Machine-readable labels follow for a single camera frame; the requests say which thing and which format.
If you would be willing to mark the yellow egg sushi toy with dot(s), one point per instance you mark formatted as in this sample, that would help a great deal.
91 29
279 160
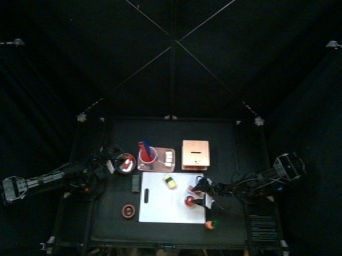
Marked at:
170 181

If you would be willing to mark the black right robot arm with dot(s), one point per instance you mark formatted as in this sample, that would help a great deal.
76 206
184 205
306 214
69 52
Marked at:
271 176

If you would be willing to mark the black rectangular block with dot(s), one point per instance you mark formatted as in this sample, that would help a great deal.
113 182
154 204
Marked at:
135 183

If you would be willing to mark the pink brown tray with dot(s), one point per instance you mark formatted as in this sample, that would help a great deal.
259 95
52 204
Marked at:
160 166

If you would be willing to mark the orange carrot toy green top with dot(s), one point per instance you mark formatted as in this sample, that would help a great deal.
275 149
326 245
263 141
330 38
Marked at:
208 224

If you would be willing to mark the white cup pink rim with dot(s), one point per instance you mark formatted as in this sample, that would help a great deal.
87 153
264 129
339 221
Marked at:
148 156

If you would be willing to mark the small red white toy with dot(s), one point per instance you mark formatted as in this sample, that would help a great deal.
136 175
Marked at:
128 163

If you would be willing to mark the light wooden box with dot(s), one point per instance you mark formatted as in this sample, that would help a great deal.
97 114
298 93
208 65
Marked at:
195 155

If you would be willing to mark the black printed sheet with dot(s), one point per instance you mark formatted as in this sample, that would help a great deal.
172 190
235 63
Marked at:
262 226

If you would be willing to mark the blue tool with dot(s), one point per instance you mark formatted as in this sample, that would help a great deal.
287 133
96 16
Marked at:
146 145

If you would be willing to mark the red tool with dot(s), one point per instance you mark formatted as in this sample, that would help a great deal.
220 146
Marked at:
142 148

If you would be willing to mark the small white block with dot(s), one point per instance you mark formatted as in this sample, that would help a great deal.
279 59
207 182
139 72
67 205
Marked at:
168 154
168 163

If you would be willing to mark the white cutting board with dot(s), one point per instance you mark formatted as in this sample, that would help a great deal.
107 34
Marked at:
164 206

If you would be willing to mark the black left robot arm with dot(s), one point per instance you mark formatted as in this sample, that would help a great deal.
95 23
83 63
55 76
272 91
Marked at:
48 180

